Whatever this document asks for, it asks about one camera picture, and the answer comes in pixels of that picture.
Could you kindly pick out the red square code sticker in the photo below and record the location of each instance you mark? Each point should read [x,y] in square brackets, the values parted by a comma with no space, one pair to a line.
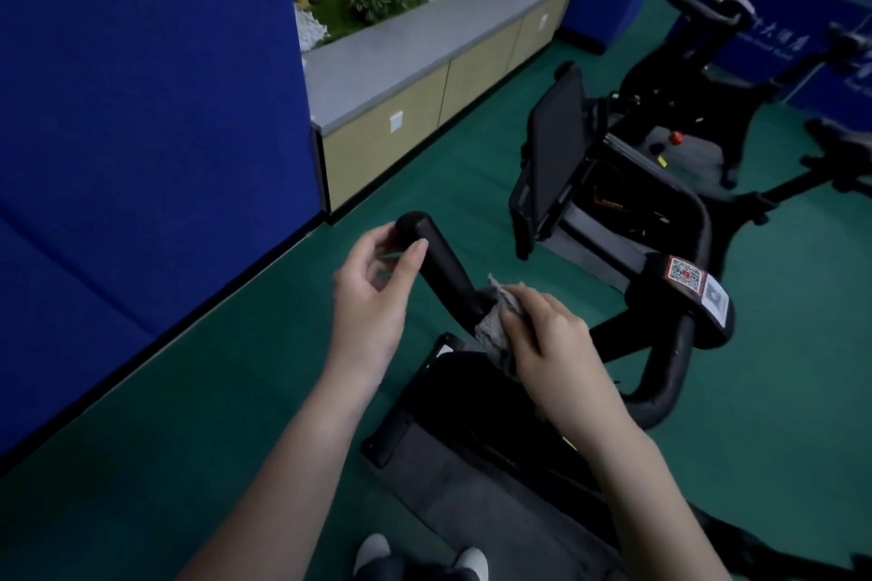
[684,275]

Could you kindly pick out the person's shoe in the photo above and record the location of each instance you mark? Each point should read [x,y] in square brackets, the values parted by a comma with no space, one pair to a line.
[371,553]
[472,562]

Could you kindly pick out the person's left hand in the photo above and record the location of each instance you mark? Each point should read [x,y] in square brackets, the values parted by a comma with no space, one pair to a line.
[368,322]

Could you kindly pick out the grey cleaning cloth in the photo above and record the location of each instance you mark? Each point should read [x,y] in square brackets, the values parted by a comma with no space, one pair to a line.
[492,325]

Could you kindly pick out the pile of white pebbles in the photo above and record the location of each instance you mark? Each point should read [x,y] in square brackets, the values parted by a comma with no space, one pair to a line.
[310,29]

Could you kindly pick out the person's right hand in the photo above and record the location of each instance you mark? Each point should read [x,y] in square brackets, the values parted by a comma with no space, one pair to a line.
[558,362]

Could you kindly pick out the person's right shoe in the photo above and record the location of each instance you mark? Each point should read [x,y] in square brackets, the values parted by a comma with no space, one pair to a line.
[472,562]

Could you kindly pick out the person's dark trousers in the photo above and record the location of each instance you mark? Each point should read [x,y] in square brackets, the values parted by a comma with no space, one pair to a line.
[415,570]

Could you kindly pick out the white code sticker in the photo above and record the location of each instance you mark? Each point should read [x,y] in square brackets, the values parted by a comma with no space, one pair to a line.
[715,300]

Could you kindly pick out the person's left thumb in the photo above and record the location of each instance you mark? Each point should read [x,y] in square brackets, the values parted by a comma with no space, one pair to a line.
[412,264]

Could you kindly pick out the person's left forearm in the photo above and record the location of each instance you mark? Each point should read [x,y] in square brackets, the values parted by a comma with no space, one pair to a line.
[286,492]

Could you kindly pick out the person's left shoe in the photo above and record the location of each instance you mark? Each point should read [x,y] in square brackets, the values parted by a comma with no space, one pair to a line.
[371,553]

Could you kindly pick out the blue banner with white print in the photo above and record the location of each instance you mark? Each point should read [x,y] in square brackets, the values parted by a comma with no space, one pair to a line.
[776,29]

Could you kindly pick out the person's right thumb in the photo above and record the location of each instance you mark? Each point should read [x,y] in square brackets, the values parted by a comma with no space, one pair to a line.
[516,332]

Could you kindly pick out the black bike display screen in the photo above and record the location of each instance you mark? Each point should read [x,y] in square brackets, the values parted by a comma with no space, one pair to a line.
[555,145]

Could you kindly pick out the black exercise bike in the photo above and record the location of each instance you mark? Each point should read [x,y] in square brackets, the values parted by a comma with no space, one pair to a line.
[443,267]
[838,158]
[681,83]

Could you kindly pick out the wooden cabinet with grey top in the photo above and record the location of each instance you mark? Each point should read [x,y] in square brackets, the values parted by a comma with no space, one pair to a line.
[409,56]

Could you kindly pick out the person's right forearm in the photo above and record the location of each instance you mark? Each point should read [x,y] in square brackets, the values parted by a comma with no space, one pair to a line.
[647,505]

